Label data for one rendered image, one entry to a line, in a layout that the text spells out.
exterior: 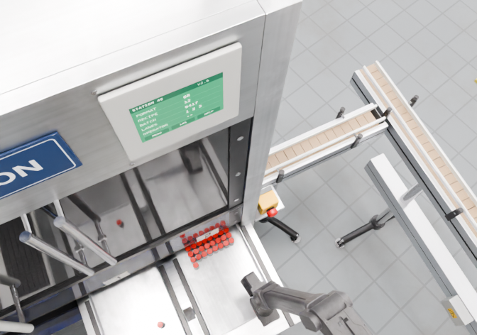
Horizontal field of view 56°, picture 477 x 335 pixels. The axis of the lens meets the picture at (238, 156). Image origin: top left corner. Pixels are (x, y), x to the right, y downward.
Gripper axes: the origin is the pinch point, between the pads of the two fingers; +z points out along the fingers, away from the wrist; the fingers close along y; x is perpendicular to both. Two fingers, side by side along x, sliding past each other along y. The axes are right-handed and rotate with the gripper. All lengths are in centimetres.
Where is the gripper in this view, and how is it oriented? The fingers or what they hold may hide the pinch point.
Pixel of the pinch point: (265, 314)
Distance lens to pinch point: 168.6
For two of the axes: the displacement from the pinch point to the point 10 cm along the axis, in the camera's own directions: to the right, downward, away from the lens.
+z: 0.6, 5.2, 8.5
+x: -8.9, 4.2, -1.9
